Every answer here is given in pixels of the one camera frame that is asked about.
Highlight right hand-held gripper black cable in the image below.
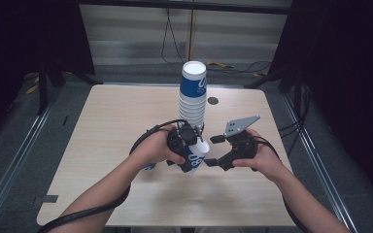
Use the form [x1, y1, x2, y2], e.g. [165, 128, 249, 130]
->
[249, 135, 309, 233]

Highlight stack of paper cups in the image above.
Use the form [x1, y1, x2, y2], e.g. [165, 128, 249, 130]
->
[178, 60, 208, 130]

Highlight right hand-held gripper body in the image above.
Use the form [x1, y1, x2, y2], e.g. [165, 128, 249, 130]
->
[223, 115, 261, 163]

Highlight person's left hand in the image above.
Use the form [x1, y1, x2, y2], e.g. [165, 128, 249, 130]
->
[129, 124, 187, 169]

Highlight black hanging wall cable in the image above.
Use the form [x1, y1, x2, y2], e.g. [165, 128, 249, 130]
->
[160, 8, 193, 64]

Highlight bundle of black cables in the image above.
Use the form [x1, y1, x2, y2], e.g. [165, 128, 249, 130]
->
[278, 83, 313, 156]

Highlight metal floor rail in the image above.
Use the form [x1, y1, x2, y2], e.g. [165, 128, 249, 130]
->
[280, 93, 357, 233]
[0, 96, 59, 224]

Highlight black floor cable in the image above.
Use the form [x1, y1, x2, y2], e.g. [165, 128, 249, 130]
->
[207, 59, 273, 78]

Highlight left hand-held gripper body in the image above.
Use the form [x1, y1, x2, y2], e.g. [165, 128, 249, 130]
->
[167, 122, 199, 156]

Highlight person's right hand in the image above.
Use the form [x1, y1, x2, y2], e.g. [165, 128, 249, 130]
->
[232, 128, 288, 183]

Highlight black metal stand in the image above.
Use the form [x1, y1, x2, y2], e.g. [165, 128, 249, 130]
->
[244, 64, 305, 95]
[37, 57, 103, 116]

